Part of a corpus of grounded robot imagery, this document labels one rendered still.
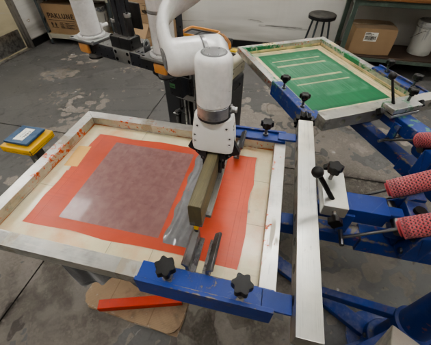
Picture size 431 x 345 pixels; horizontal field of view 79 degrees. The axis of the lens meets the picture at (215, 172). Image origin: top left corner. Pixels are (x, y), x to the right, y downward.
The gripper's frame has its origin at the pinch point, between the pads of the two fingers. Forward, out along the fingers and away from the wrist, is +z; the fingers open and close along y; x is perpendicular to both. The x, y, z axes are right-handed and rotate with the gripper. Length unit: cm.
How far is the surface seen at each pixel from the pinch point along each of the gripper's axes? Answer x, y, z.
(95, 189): 6.1, 36.4, 14.0
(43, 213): 18, 46, 14
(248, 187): -5.5, -9.7, 14.0
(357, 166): -134, -95, 110
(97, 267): 29.5, 20.5, 10.4
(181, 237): 16.0, 5.0, 13.4
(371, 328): -2, -80, 98
